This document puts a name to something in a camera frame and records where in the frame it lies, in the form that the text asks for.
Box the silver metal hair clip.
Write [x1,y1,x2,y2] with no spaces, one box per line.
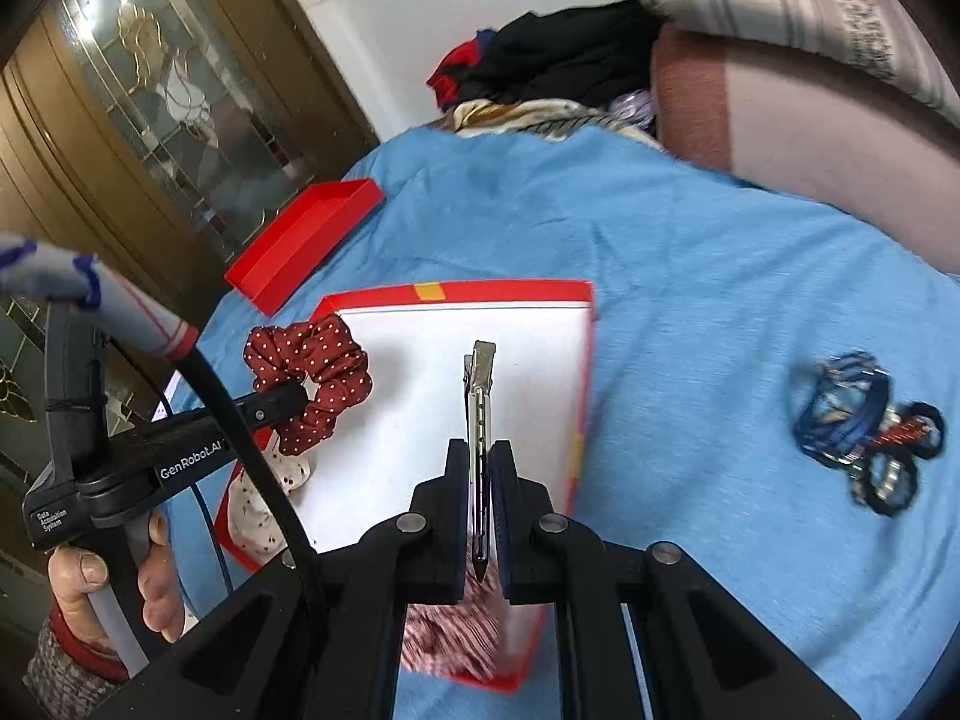
[460,340,500,583]

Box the red box lid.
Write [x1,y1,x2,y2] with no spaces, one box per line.
[223,178,386,317]

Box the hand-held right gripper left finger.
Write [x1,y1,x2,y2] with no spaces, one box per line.
[90,439,481,720]

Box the pink folded blanket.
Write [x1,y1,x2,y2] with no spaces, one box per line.
[649,22,960,280]

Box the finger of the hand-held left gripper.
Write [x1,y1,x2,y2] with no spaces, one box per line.
[225,381,310,437]

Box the wooden cabinet with glass door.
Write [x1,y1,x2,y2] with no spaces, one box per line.
[0,0,380,616]

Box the red bead bracelet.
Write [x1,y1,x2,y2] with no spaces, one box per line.
[862,420,920,458]

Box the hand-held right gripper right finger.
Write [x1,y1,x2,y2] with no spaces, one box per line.
[490,442,857,720]

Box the lilac cloth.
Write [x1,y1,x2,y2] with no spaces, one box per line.
[613,88,655,126]

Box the red jewelry box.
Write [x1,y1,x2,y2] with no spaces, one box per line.
[214,280,598,695]

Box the blue striped scrunchie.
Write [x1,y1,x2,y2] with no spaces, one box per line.
[793,350,894,474]

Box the red polka-dot scrunchie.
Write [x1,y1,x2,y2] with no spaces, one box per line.
[244,313,374,458]

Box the red and blue garment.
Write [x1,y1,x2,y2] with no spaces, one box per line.
[427,31,497,110]

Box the person's left hand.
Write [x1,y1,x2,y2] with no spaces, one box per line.
[49,512,188,653]

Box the black hair tie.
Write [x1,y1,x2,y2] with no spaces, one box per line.
[849,454,923,518]
[903,403,945,463]

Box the black cable with grey sleeve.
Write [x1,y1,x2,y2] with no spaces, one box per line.
[0,235,332,616]

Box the patterned beige scarf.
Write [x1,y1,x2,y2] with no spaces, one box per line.
[442,96,662,149]

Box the black garment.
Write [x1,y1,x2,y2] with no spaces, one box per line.
[478,0,665,107]

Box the white polka-dot scrunchie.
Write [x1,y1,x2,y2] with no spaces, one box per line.
[227,444,317,568]

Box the red plaid scrunchie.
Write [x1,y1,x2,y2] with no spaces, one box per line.
[401,561,520,681]

